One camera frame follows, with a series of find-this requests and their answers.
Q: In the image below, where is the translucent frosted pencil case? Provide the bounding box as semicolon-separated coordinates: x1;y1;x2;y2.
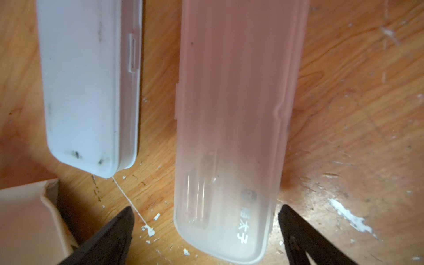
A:
173;1;310;265

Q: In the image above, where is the white printed canvas tote bag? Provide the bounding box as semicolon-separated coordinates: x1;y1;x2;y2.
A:
1;179;79;265

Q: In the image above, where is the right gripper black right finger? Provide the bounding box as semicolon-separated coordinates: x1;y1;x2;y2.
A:
278;204;356;265

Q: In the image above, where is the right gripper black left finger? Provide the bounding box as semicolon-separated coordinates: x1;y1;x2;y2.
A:
61;206;135;265

